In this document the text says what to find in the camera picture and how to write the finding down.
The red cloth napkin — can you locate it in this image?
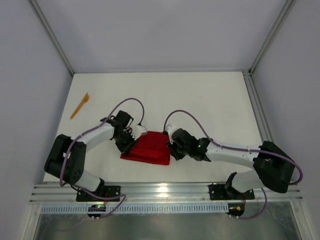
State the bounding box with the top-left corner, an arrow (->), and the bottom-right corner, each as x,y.
120,131 -> 171,166

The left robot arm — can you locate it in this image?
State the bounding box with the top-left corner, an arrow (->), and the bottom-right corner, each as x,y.
44,110 -> 138,202

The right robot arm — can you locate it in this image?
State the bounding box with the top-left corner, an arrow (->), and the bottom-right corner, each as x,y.
164,124 -> 295,200

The orange plastic fork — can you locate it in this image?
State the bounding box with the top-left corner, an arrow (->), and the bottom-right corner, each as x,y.
69,92 -> 90,120

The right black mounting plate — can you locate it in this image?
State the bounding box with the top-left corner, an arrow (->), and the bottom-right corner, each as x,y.
208,183 -> 255,201

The black mounting plate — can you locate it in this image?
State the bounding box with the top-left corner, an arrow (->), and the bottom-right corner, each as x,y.
76,185 -> 121,202
208,183 -> 255,201

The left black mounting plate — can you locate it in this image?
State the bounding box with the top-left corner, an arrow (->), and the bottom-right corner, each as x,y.
76,185 -> 121,202

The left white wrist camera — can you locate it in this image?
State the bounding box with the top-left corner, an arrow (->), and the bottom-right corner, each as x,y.
131,124 -> 148,140

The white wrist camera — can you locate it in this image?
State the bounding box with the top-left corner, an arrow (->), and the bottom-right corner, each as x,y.
131,124 -> 148,140
163,124 -> 178,136

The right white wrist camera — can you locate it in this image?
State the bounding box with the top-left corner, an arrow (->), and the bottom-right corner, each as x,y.
163,124 -> 178,136

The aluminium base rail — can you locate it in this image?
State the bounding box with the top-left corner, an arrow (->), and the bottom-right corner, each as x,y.
29,182 -> 303,204

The white slotted cable duct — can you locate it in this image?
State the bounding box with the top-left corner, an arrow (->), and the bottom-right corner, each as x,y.
40,202 -> 229,214

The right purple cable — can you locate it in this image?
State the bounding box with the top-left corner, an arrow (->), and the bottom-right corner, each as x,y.
162,109 -> 304,186

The left aluminium frame post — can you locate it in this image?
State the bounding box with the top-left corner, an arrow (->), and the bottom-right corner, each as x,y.
27,0 -> 75,77

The aluminium frame post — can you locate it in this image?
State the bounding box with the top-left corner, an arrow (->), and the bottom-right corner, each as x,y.
248,0 -> 296,75
27,0 -> 75,77

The right aluminium frame post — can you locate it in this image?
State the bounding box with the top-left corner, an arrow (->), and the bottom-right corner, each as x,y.
248,0 -> 296,75

